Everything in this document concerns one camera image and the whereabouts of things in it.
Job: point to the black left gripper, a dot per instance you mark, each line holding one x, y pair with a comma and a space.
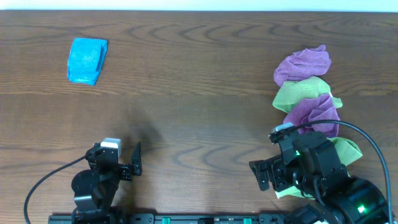
126, 169

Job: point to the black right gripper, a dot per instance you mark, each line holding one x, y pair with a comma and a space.
275, 167

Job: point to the blue microfiber cloth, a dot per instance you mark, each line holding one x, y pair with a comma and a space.
86, 60

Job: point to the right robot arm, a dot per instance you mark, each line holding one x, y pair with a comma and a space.
361, 202

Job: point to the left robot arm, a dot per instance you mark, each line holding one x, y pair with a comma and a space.
95, 188

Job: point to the upper green microfiber cloth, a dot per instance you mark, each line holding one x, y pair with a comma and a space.
292, 92

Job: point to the green microfiber cloth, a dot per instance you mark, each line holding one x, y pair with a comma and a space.
292, 92
348, 152

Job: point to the lower purple microfiber cloth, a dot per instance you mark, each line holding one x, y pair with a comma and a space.
314, 109

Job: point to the purple microfiber cloth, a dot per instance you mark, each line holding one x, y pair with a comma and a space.
314, 109
302, 65

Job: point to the lower green microfiber cloth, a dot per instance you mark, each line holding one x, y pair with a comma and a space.
348, 152

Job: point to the upper purple microfiber cloth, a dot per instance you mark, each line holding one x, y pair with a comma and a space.
302, 65

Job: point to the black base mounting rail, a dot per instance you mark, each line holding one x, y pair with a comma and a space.
148, 218

